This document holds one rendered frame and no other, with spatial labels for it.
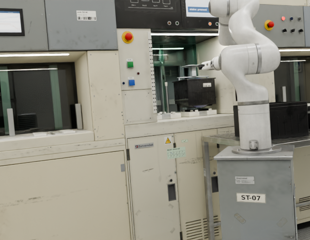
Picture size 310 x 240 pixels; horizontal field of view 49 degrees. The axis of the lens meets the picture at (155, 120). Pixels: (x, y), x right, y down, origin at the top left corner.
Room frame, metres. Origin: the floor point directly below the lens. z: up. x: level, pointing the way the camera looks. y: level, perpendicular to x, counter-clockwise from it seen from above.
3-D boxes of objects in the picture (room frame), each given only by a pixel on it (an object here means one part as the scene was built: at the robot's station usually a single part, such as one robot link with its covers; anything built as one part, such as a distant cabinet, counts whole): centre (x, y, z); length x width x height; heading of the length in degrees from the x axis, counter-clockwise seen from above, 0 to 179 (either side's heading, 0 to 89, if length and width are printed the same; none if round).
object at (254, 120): (1.36, -0.39, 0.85); 0.19 x 0.19 x 0.18
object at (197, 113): (2.38, -0.29, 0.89); 0.22 x 0.21 x 0.04; 22
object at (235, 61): (1.36, -0.36, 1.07); 0.19 x 0.12 x 0.24; 86
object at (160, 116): (2.28, -0.04, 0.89); 0.22 x 0.21 x 0.04; 22
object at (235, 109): (1.80, -0.60, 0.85); 0.28 x 0.28 x 0.17; 14
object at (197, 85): (2.38, -0.29, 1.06); 0.24 x 0.20 x 0.32; 112
